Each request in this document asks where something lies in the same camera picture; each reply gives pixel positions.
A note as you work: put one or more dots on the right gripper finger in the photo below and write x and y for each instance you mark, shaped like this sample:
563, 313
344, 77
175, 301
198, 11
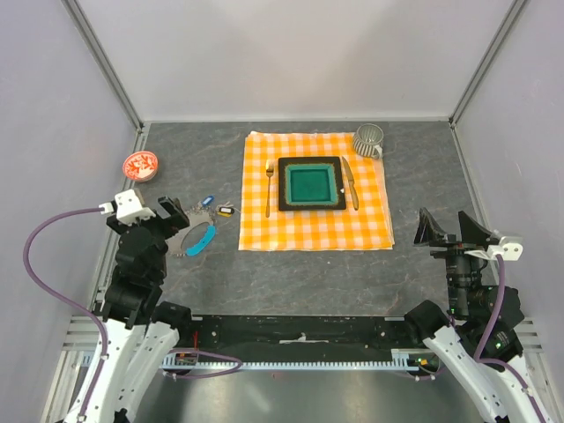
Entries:
429, 232
471, 231

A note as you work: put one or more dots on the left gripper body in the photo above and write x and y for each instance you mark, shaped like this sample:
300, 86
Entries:
162, 227

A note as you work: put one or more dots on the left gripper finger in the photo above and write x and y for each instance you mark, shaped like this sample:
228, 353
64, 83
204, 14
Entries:
170, 205
179, 217

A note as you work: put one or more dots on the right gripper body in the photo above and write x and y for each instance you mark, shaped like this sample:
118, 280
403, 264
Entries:
454, 248

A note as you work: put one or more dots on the large keyring organiser with rings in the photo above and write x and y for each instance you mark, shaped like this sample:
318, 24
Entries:
194, 239

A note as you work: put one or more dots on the blue key tag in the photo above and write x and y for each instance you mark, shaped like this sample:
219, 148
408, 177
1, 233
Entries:
206, 202

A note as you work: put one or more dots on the black yellow key tag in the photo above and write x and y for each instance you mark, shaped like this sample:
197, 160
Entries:
225, 210

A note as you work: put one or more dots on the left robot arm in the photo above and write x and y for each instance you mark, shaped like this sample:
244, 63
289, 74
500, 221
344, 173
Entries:
132, 343

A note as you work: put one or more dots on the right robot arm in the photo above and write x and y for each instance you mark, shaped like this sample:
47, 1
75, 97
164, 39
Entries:
475, 339

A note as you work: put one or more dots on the red white patterned bowl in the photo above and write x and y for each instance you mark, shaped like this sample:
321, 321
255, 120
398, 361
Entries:
140, 166

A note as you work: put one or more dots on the orange checkered cloth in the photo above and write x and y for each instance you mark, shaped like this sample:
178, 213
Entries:
368, 228

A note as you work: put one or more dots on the gold knife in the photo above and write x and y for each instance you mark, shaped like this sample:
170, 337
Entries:
351, 184

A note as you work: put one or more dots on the gold fork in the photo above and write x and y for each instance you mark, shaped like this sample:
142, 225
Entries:
269, 170

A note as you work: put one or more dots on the striped mug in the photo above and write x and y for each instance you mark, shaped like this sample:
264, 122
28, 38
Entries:
368, 141

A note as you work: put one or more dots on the black teal square plate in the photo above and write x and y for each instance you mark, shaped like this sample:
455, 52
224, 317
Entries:
310, 184

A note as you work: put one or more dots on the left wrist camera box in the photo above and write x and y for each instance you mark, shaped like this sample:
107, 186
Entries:
128, 207

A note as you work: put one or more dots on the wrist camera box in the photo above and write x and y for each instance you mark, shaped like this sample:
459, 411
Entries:
128, 207
496, 244

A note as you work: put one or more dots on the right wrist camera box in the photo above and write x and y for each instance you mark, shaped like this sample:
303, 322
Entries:
496, 244

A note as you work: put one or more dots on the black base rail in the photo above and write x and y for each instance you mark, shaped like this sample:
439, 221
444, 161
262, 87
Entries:
299, 339

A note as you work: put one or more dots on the white cable duct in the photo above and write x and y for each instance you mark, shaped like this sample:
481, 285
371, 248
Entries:
399, 361

